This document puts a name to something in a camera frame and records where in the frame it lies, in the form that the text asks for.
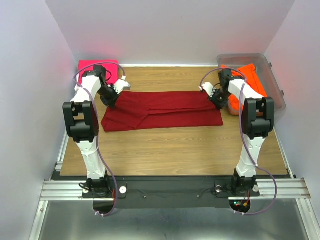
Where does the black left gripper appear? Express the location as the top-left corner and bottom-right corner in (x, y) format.
(97, 84), (122, 109)

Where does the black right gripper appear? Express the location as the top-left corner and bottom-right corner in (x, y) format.
(207, 88), (232, 110)

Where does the dark red t shirt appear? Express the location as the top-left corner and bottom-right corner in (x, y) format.
(101, 91), (224, 132)

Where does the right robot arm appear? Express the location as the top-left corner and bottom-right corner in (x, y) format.
(202, 67), (275, 195)

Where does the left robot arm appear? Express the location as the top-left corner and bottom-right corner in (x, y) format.
(62, 63), (121, 198)

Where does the folded pink t shirt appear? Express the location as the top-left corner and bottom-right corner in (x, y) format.
(78, 59), (119, 84)

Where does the orange t shirt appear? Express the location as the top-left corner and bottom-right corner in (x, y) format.
(227, 63), (268, 116)

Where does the clear plastic bin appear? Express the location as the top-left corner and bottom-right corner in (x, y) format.
(217, 53), (286, 122)

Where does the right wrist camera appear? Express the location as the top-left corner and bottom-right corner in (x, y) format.
(199, 82), (217, 98)

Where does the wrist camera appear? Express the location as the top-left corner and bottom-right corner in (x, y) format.
(199, 82), (217, 98)
(113, 79), (131, 95)

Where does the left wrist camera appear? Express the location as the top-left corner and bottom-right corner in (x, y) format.
(113, 79), (131, 95)

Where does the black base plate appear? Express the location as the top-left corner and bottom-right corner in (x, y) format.
(79, 176), (260, 212)

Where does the aluminium rail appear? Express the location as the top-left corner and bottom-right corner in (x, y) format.
(40, 178), (311, 201)

